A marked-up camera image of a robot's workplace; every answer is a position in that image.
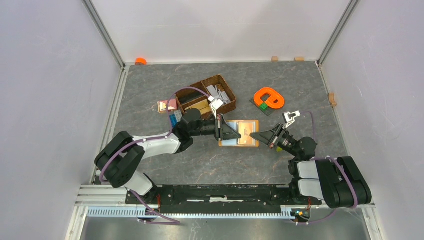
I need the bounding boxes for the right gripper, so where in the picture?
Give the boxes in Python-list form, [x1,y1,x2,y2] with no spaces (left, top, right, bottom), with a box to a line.
[250,122,299,158]

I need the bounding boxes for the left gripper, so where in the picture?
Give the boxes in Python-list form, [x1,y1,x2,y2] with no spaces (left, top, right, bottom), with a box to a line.
[189,112,241,141]

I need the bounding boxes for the yellow leather card holder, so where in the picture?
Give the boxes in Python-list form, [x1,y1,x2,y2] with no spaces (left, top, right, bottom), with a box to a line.
[218,119,260,148]

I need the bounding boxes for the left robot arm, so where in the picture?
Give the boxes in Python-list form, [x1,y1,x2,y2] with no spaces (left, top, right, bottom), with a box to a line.
[94,108,241,204]

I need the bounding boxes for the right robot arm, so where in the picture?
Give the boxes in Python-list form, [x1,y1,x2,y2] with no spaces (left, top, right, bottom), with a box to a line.
[250,124,372,209]

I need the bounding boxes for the gold VIP cards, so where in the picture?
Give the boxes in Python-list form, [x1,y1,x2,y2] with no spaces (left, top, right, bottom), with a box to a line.
[185,99,212,115]

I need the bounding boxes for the silver cards pile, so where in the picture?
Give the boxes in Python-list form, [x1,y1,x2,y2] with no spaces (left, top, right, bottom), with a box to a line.
[206,84,231,105]

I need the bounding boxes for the black cards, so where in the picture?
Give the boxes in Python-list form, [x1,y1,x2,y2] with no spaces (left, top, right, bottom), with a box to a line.
[178,91,205,105]

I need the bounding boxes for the pink card box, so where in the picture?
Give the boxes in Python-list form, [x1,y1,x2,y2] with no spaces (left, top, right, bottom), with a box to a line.
[157,98,178,114]

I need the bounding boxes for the green toy brick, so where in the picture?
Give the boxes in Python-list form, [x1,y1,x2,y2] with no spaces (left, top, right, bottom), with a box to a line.
[259,102,269,111]

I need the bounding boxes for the brown woven basket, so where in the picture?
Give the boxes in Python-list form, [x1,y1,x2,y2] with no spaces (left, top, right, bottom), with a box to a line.
[175,74,237,120]

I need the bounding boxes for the blue toy brick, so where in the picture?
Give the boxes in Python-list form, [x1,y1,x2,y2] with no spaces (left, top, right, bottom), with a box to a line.
[169,110,183,128]

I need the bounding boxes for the orange tape roll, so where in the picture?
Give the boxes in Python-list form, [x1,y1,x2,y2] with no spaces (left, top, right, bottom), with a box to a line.
[134,57,147,66]

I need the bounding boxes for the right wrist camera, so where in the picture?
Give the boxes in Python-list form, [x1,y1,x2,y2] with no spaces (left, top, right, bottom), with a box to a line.
[283,111,301,130]

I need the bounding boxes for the orange plastic ring toy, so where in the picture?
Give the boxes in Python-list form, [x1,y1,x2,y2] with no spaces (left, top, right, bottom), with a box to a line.
[253,87,285,110]

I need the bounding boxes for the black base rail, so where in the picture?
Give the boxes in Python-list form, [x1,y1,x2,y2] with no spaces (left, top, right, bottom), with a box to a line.
[142,184,322,214]

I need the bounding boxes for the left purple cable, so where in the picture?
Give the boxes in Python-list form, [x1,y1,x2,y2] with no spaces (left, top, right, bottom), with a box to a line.
[99,86,211,224]

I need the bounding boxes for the wooden clip on wall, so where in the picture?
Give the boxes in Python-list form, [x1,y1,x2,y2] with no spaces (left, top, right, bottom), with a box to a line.
[328,92,338,108]

